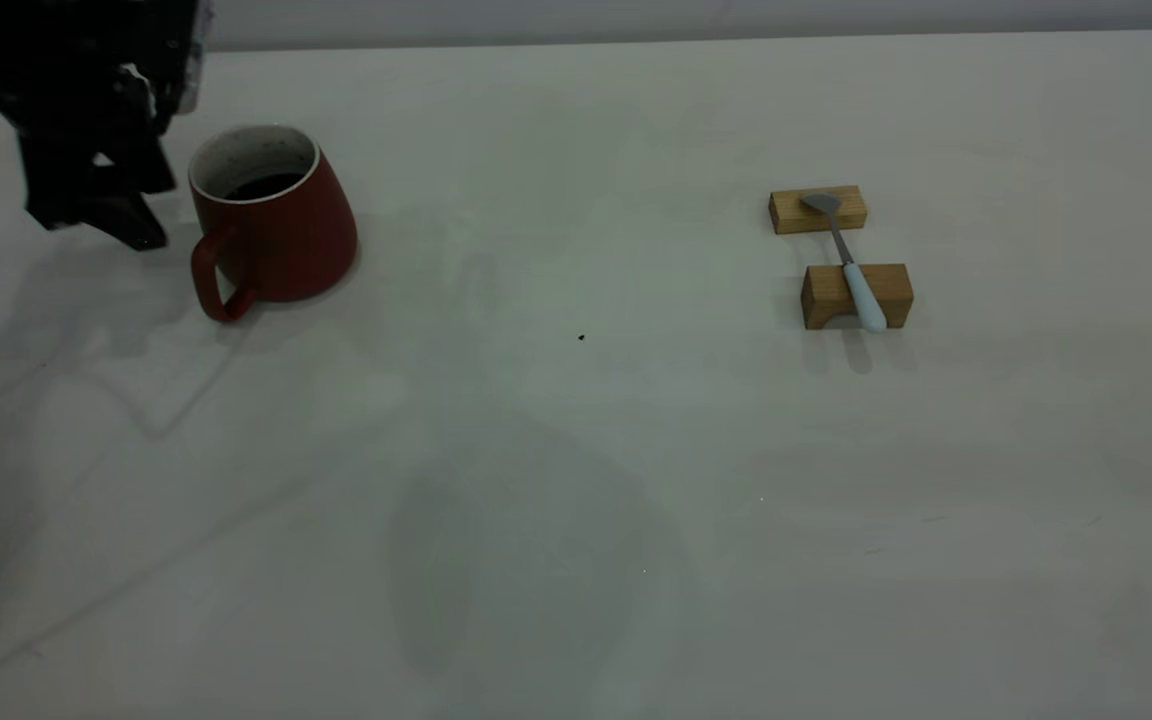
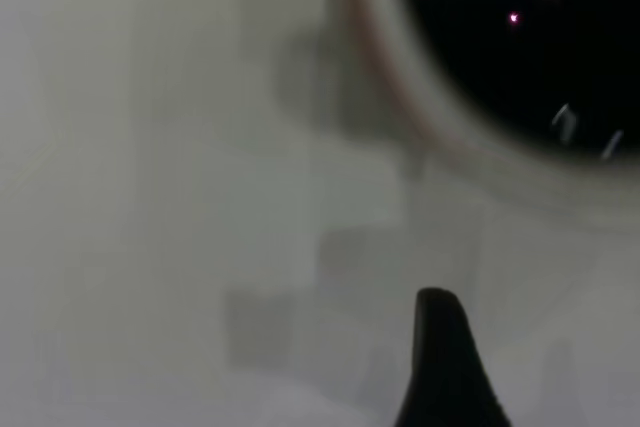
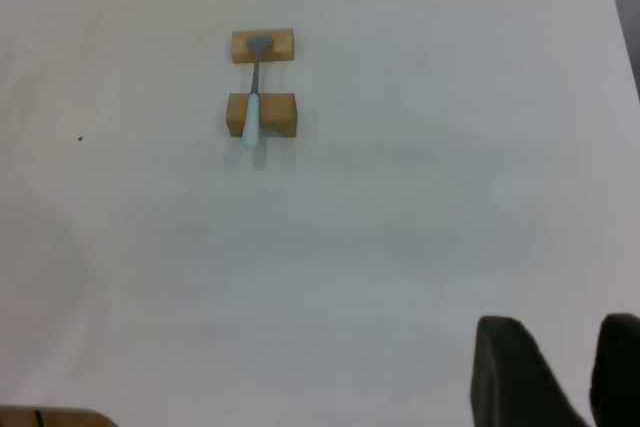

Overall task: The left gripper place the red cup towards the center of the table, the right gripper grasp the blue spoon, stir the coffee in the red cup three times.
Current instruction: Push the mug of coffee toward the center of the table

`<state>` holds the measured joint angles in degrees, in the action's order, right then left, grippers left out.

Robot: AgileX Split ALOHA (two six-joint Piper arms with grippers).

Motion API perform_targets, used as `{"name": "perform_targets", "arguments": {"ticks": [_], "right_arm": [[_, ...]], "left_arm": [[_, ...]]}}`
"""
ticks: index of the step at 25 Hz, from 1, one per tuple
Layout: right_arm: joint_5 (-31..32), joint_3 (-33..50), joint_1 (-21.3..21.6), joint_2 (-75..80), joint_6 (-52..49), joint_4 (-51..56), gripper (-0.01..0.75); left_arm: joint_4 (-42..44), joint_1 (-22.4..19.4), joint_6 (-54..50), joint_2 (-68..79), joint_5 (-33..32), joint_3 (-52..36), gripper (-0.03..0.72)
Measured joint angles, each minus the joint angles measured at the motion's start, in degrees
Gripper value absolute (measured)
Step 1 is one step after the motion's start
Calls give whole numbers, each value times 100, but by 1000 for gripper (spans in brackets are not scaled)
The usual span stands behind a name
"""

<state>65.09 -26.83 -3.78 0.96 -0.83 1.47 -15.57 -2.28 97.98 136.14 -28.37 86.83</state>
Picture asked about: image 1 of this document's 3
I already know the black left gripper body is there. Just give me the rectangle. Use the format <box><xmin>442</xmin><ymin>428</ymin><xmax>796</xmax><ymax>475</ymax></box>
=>
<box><xmin>0</xmin><ymin>0</ymin><xmax>207</xmax><ymax>141</ymax></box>

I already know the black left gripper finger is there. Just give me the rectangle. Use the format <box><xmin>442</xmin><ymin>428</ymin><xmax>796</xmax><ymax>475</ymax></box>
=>
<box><xmin>21</xmin><ymin>135</ymin><xmax>169</xmax><ymax>251</ymax></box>
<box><xmin>96</xmin><ymin>140</ymin><xmax>177</xmax><ymax>194</ymax></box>

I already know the red ceramic mug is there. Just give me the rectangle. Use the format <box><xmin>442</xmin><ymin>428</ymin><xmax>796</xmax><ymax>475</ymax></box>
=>
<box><xmin>188</xmin><ymin>124</ymin><xmax>360</xmax><ymax>325</ymax></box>

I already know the spoon with light blue handle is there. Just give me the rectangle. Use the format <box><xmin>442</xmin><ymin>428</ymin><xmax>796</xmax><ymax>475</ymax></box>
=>
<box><xmin>800</xmin><ymin>192</ymin><xmax>888</xmax><ymax>334</ymax></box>

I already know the flat rectangular wooden block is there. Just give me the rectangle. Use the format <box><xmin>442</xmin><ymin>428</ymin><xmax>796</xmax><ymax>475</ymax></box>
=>
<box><xmin>768</xmin><ymin>185</ymin><xmax>869</xmax><ymax>237</ymax></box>

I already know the arched wooden block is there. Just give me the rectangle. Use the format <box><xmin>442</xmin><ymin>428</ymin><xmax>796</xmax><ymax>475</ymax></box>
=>
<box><xmin>800</xmin><ymin>263</ymin><xmax>915</xmax><ymax>332</ymax></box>

